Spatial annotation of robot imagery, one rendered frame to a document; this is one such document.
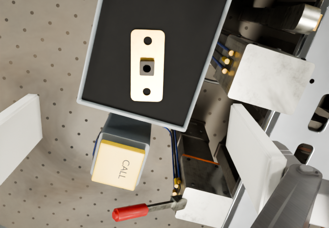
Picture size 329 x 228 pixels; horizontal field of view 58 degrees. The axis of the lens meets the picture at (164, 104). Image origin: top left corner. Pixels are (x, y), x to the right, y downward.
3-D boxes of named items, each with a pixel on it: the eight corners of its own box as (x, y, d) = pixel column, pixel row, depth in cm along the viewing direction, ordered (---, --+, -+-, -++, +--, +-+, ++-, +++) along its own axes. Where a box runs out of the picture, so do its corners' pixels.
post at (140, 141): (150, 96, 84) (138, 189, 43) (124, 89, 83) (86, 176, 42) (157, 71, 82) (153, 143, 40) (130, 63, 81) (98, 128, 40)
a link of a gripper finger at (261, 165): (270, 157, 12) (288, 158, 12) (230, 102, 18) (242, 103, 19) (258, 219, 13) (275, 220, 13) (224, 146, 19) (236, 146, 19)
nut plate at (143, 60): (162, 100, 36) (162, 104, 35) (130, 99, 36) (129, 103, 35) (164, 30, 34) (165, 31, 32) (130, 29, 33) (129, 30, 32)
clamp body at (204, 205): (197, 142, 90) (220, 229, 55) (159, 132, 88) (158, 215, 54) (205, 120, 87) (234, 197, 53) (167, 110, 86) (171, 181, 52)
